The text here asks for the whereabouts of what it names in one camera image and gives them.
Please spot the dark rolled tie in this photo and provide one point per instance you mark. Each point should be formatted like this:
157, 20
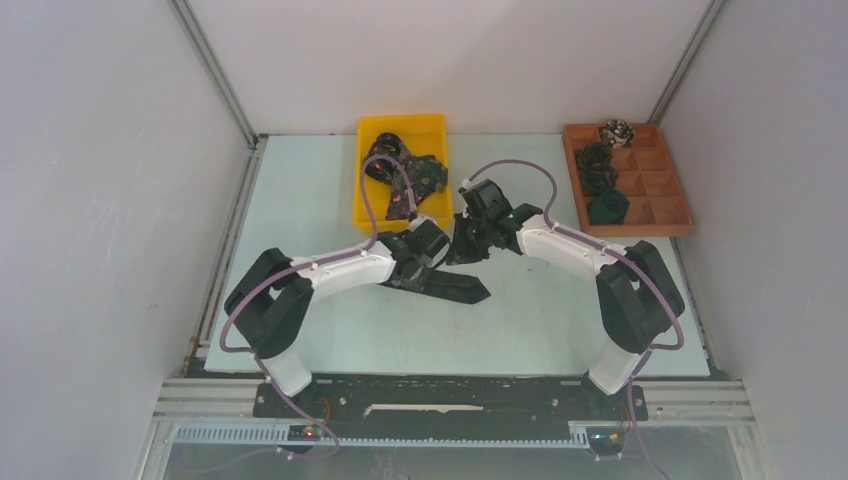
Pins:
598, 179
593, 156

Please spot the floral paisley tie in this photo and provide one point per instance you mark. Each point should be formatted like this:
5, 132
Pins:
390, 162

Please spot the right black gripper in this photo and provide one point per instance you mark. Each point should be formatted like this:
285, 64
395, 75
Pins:
461, 252

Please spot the dark green leaf tie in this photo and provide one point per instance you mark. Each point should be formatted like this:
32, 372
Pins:
453, 287

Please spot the brown wooden compartment tray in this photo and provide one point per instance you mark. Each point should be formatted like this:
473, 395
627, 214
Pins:
647, 177

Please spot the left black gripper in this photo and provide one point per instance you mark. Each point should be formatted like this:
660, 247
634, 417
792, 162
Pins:
424, 267

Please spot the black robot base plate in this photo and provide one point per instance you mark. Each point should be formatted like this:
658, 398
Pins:
452, 408

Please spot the aluminium frame rail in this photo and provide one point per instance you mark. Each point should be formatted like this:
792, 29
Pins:
220, 410

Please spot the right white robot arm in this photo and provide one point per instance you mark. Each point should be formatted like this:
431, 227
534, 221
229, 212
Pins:
638, 298

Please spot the dark rolled tie upper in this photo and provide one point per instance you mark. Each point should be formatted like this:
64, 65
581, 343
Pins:
593, 156

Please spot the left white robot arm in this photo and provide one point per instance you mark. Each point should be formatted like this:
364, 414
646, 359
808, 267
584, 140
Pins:
267, 309

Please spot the teal rolled tie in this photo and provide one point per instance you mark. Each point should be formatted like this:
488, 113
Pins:
609, 208

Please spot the dark rolled tie middle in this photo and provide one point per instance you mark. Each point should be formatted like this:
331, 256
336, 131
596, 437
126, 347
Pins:
598, 179

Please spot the dark green floral tie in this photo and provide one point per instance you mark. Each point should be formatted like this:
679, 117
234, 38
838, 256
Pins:
432, 175

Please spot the white patterned rolled tie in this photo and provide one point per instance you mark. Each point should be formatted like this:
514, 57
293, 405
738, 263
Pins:
617, 134

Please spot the yellow plastic bin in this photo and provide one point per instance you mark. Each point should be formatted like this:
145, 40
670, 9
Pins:
423, 134

